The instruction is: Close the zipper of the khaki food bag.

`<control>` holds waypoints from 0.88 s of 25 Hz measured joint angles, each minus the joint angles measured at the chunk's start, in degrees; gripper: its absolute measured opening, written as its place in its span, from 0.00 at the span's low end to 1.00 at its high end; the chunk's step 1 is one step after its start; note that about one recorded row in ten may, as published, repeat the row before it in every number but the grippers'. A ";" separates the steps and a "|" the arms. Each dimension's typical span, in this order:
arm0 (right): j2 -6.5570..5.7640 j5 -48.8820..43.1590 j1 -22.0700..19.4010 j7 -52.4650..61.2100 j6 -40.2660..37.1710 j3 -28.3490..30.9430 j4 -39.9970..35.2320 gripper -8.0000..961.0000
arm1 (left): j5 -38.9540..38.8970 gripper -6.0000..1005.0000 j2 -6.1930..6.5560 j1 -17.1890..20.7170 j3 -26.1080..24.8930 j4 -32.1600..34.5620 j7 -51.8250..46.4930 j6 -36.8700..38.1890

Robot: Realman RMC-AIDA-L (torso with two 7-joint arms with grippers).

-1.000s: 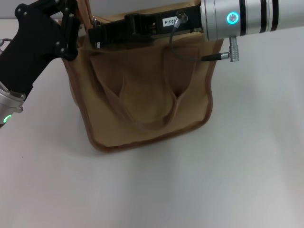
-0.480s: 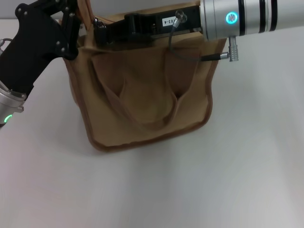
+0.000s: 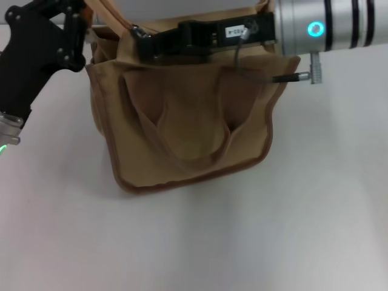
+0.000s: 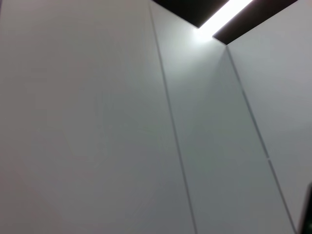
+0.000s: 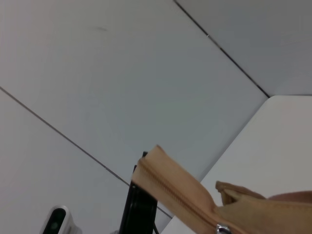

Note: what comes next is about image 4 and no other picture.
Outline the ceiling light strip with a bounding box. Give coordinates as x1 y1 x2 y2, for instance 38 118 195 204
195 0 254 37

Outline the silver depth camera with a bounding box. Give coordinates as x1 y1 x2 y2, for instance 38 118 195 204
297 182 312 234

